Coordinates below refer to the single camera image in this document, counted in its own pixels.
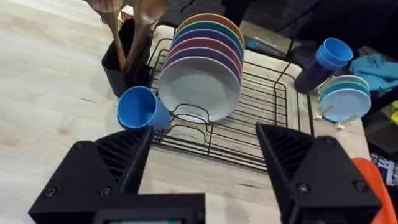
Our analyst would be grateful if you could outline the indigo plate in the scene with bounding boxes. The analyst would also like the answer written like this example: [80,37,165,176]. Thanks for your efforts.
[170,28,244,63]

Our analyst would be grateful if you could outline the wooden spoon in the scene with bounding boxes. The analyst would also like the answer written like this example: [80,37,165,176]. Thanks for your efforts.
[88,0,127,72]
[123,0,171,72]

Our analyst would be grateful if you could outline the orange plastic object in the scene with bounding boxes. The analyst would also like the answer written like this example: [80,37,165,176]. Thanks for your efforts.
[351,157,398,224]

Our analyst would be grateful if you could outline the dark blue plastic cup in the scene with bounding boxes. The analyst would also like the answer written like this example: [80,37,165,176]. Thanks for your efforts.
[293,55,328,95]

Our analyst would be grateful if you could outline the pink plate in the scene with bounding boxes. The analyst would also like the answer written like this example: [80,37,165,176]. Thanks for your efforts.
[167,37,244,74]

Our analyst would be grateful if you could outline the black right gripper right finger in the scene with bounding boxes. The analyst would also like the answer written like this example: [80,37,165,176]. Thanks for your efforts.
[255,122,383,224]

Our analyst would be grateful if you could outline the grey plate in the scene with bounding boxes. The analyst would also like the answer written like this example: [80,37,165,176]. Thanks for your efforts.
[157,56,242,124]

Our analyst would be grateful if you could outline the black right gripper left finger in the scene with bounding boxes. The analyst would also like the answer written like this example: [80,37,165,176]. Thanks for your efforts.
[27,125,154,224]

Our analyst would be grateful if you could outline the small light blue plate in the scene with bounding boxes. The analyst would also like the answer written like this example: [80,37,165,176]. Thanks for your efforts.
[319,88,372,123]

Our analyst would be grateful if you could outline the black cutlery holder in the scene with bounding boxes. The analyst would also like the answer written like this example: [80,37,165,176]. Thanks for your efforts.
[101,17,155,98]

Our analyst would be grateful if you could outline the small wooden peg rack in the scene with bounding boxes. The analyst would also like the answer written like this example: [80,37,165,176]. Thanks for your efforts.
[312,81,359,131]

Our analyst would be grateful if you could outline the small teal plate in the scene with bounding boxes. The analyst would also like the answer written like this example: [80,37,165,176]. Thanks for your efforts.
[319,80,371,98]

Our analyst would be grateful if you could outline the small pale green plate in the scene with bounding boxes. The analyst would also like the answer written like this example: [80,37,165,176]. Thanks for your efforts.
[320,74,371,93]

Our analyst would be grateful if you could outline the orange plate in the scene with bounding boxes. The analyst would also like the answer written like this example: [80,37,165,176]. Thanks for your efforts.
[177,12,246,48]

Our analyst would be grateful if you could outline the yellow object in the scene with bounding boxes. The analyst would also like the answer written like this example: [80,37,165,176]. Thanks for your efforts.
[389,100,398,126]

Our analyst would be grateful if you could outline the purple plate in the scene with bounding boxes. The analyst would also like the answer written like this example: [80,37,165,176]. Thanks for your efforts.
[163,46,243,84]

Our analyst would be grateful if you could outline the grey flat box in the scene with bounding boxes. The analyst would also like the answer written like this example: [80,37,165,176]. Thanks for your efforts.
[238,19,295,59]

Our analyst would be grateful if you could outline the black wire dish rack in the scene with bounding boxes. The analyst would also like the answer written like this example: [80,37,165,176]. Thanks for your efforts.
[145,21,315,172]

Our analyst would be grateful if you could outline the cyan cloth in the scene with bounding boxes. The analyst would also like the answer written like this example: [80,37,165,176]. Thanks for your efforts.
[348,53,398,92]

